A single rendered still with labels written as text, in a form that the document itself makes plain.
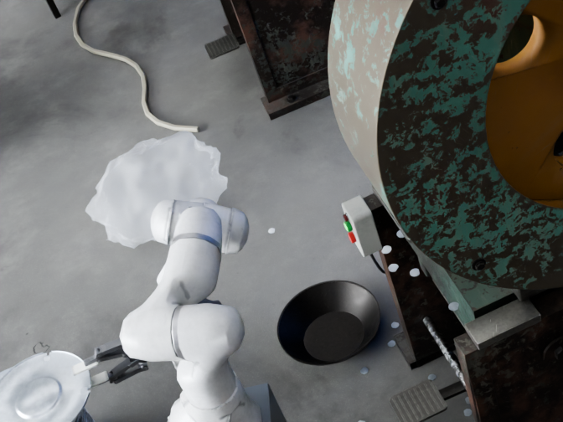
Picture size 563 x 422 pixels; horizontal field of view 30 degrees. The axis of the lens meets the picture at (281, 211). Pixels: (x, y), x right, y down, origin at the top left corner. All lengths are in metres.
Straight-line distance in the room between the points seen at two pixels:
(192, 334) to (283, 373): 0.96
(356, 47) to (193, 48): 2.91
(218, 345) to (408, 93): 0.85
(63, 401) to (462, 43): 1.72
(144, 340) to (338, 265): 1.21
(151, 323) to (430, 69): 0.94
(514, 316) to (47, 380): 1.28
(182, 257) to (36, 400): 0.81
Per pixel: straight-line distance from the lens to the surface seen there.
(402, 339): 2.93
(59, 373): 2.85
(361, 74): 1.40
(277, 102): 3.80
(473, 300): 2.18
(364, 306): 3.03
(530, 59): 1.55
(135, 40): 4.48
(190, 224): 2.20
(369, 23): 1.38
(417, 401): 2.65
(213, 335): 2.05
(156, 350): 2.10
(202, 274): 2.14
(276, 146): 3.66
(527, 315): 2.15
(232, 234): 2.31
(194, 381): 2.17
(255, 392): 2.41
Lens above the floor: 2.32
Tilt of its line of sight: 43 degrees down
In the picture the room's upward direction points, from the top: 21 degrees counter-clockwise
